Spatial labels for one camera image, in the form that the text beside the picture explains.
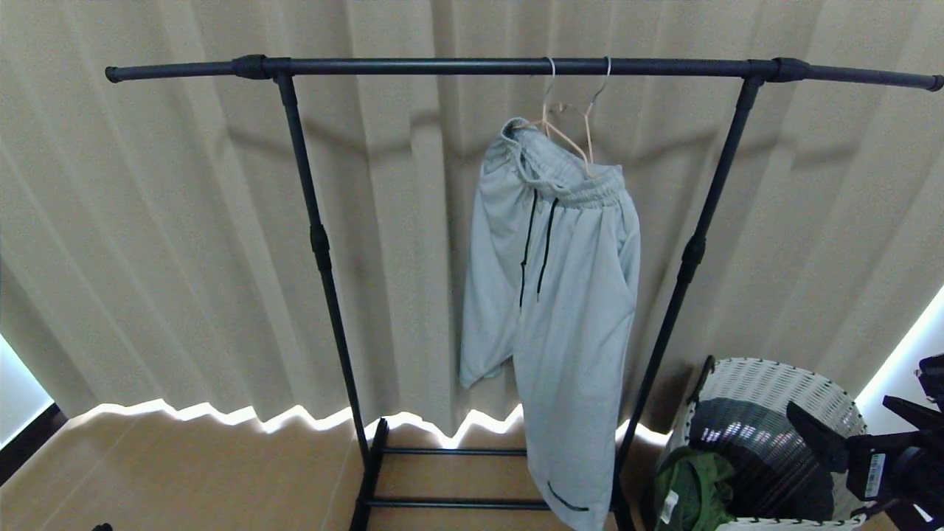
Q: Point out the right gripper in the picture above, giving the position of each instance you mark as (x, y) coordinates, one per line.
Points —
(907, 472)

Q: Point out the pale grey shorts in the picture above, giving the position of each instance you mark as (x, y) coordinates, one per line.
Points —
(568, 332)

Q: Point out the pink clothes hanger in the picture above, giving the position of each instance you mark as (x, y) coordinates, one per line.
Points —
(544, 110)
(590, 147)

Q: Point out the beige curtain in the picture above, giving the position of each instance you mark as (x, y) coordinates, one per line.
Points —
(184, 258)

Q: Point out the green garment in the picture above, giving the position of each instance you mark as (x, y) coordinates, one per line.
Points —
(693, 487)

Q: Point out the white laundry basket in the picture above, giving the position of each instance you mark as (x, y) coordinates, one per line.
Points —
(752, 383)

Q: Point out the black clothes rack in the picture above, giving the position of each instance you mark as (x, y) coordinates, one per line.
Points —
(442, 67)

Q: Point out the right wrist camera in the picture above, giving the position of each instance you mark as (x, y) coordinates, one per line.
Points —
(933, 376)

